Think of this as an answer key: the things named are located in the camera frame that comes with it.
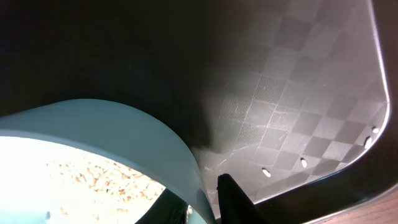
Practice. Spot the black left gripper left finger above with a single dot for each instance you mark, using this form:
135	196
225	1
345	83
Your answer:
167	209

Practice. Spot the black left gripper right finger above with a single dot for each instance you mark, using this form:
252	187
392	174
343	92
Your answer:
235	206

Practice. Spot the pile of rice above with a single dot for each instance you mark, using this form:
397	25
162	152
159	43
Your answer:
102	190

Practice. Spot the light blue bowl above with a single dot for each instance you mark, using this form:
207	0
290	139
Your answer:
95	129

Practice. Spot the brown serving tray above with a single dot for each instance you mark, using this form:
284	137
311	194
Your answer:
295	100

